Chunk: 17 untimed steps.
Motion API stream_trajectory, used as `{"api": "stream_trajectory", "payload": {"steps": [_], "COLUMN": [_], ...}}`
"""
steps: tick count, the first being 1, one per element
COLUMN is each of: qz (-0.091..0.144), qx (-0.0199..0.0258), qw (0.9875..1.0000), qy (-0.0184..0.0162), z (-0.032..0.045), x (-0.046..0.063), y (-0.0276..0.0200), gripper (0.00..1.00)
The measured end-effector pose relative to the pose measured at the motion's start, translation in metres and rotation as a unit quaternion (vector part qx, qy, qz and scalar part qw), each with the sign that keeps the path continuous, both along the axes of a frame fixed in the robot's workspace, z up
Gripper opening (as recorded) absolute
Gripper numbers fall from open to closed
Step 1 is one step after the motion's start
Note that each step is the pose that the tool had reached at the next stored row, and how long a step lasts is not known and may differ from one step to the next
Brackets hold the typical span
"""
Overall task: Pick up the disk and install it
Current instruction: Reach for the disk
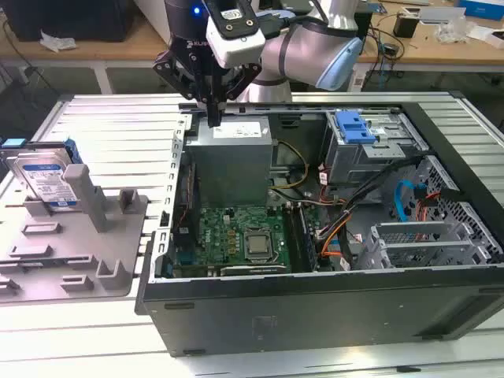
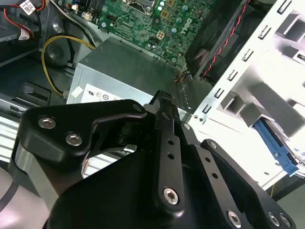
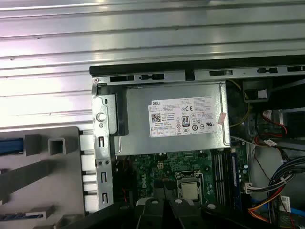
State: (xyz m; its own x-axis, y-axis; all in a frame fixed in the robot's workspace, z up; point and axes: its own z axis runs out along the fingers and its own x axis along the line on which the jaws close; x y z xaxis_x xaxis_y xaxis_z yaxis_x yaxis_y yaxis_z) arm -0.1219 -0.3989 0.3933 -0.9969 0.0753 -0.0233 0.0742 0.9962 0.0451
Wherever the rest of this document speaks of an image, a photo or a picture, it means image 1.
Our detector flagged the hard disk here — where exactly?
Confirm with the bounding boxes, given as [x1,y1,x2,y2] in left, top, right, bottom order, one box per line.
[0,136,84,213]

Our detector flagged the crumpled white paper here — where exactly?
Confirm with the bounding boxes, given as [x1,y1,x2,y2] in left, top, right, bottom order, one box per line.
[39,31,79,54]

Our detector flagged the metal drive cage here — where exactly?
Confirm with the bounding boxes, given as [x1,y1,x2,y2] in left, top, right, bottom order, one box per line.
[322,109,429,187]

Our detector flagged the blue cardboard box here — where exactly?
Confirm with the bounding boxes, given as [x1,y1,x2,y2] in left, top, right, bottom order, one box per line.
[458,0,504,17]

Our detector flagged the black case fan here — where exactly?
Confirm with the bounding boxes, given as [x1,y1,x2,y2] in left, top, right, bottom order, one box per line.
[175,161,198,253]

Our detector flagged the red orange power wire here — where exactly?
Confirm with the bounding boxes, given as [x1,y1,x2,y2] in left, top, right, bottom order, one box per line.
[412,184,445,237]

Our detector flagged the blue drive cage latch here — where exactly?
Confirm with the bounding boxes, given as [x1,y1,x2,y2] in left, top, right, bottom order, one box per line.
[335,112,375,146]

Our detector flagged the black cable bundle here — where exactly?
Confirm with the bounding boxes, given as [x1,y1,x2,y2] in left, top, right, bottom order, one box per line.
[314,155,430,245]

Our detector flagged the metal disk bay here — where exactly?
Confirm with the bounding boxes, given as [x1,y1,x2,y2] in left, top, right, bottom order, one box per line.
[356,220,494,272]

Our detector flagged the black PC case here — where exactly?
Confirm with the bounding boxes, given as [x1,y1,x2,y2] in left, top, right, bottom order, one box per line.
[135,91,504,358]

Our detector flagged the small black box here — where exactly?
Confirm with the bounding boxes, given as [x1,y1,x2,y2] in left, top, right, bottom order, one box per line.
[392,12,419,39]

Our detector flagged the CPU socket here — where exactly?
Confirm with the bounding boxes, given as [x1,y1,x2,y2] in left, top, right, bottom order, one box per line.
[242,229,276,263]

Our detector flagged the blue data wire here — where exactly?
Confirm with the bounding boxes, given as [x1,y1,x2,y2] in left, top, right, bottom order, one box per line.
[393,179,429,225]

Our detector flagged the green motherboard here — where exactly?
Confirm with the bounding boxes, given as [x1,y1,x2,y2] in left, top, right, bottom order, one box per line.
[172,202,320,276]

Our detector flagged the grey power supply unit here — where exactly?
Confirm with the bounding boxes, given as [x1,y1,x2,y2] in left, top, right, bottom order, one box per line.
[184,116,275,208]

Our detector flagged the silver CPU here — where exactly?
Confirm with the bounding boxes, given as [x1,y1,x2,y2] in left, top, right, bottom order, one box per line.
[246,235,271,255]

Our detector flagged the black graphics card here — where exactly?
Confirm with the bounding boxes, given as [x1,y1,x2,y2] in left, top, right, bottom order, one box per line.
[220,263,291,276]

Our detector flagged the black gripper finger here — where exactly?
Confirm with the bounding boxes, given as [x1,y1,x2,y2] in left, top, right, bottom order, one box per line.
[152,50,218,128]
[216,62,261,128]

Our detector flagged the grey parts rack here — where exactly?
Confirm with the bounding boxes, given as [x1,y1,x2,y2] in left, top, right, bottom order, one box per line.
[0,164,150,306]

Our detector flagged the RAM stick in motherboard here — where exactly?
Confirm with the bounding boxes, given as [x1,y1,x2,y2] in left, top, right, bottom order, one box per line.
[295,203,319,272]

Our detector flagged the black RAM slot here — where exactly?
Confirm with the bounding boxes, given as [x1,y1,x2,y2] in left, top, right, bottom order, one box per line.
[282,204,302,272]

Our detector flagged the clear plastic bag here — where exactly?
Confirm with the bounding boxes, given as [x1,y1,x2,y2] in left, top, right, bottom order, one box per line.
[435,19,469,45]

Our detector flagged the yellow and black wires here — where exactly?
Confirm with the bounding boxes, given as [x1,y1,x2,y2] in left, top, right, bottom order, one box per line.
[269,139,310,194]

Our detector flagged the large black box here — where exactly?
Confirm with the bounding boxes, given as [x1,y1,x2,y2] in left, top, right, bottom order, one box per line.
[2,0,135,43]

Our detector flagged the RAM stick on rack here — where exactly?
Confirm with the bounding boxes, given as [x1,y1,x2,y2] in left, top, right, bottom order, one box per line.
[17,258,68,269]

